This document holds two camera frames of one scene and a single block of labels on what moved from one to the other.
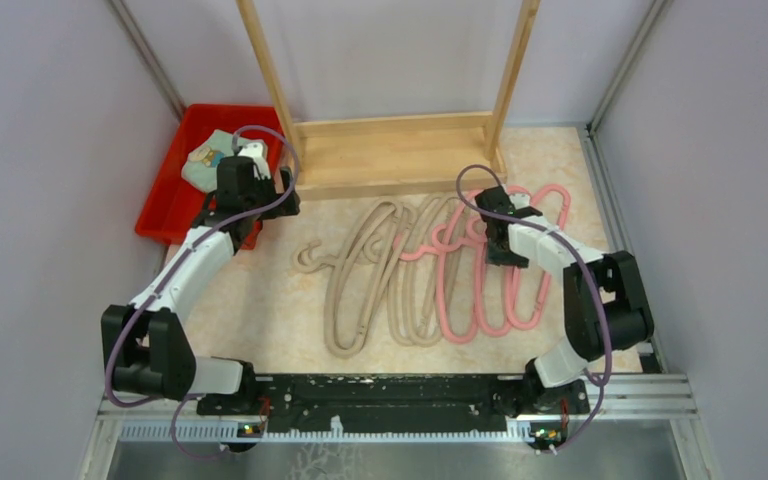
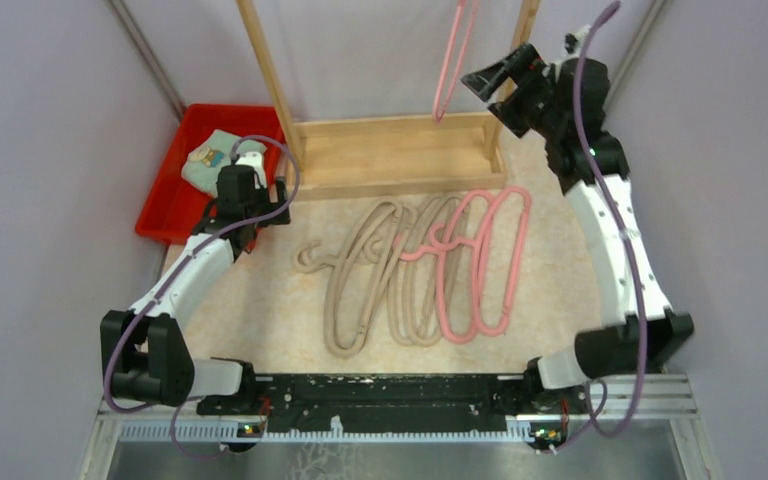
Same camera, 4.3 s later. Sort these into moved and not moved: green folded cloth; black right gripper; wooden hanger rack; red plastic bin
Moved: black right gripper
Not moved: wooden hanger rack; green folded cloth; red plastic bin
